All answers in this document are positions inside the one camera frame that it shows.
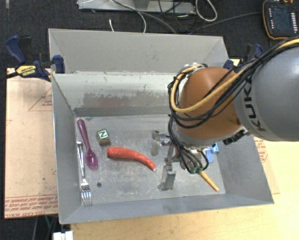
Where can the orange toy carrot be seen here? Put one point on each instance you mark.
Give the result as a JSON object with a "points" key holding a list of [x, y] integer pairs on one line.
{"points": [[210, 182]]}

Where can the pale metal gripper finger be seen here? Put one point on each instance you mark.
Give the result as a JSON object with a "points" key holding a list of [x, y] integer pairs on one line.
{"points": [[168, 180], [155, 148]]}

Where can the grey metal bin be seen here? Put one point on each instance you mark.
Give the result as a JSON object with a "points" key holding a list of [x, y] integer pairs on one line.
{"points": [[129, 94]]}

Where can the blue plastic thing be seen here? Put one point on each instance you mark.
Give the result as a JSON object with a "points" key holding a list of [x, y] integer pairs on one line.
{"points": [[213, 151]]}

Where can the green letter block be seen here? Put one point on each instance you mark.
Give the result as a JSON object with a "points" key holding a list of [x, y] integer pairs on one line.
{"points": [[103, 136]]}

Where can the purple plastic spoon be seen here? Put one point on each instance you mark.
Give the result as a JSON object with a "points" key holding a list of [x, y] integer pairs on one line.
{"points": [[89, 156]]}

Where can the brown cardboard board, red print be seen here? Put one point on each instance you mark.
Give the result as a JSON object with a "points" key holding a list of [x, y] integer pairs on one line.
{"points": [[29, 144]]}

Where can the red chili pepper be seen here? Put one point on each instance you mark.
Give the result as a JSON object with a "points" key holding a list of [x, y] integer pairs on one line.
{"points": [[129, 155]]}

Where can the silver metal fork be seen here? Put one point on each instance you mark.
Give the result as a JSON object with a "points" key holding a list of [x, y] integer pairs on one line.
{"points": [[82, 169]]}

